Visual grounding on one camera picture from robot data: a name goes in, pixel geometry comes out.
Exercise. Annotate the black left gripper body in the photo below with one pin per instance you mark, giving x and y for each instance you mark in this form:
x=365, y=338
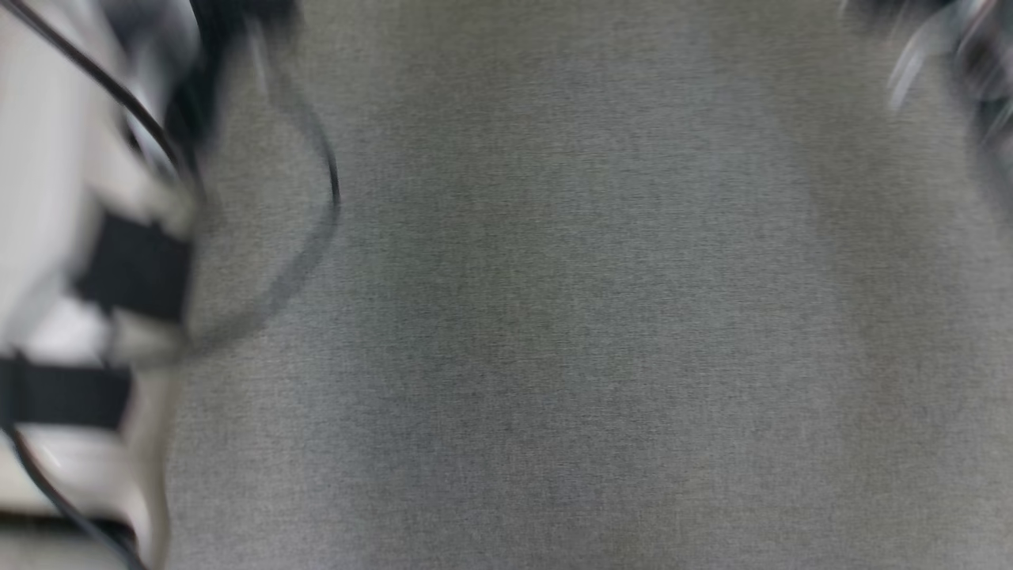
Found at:
x=206, y=47

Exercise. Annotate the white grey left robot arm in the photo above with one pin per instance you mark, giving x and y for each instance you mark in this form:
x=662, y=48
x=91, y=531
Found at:
x=55, y=198

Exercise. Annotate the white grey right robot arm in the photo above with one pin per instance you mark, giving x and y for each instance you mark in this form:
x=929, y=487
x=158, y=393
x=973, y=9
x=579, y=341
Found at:
x=981, y=71

